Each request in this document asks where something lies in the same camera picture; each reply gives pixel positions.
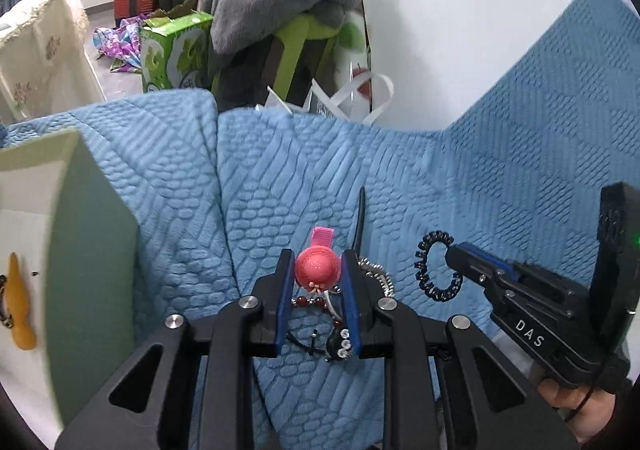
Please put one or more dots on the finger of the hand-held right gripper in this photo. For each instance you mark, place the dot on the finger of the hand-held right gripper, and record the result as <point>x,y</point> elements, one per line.
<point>475,261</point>

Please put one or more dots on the person's right hand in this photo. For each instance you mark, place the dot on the person's right hand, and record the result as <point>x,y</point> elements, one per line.
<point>595,422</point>

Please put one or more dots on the white tote bag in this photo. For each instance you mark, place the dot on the white tote bag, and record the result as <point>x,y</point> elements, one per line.
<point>327,102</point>

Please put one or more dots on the blue quilted sofa cover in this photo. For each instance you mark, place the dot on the blue quilted sofa cover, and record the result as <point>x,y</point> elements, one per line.
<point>300,170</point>

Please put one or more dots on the white fruit print bag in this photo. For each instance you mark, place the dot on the white fruit print bag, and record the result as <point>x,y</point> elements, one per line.
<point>350,40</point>

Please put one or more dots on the green printed carton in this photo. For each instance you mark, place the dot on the green printed carton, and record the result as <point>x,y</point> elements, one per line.
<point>170,50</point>

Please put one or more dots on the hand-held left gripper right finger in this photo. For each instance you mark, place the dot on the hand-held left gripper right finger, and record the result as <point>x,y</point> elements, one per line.
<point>352,310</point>

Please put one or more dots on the green plastic stool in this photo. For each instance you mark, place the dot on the green plastic stool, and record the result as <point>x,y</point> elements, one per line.
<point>295,45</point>

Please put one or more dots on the orange hair clip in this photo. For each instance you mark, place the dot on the orange hair clip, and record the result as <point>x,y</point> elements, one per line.
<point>20,300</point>

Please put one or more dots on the purple floral cloth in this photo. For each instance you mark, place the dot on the purple floral cloth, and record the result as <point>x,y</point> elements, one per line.
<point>122,37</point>

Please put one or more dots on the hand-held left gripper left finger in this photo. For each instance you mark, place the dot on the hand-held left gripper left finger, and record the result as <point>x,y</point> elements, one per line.
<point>285,302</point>

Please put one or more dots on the pale green cardboard box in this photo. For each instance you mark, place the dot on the pale green cardboard box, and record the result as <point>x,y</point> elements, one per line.
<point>90,255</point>

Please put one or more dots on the cream embroidered tablecloth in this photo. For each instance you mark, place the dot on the cream embroidered tablecloth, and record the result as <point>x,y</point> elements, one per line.
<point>45,45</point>

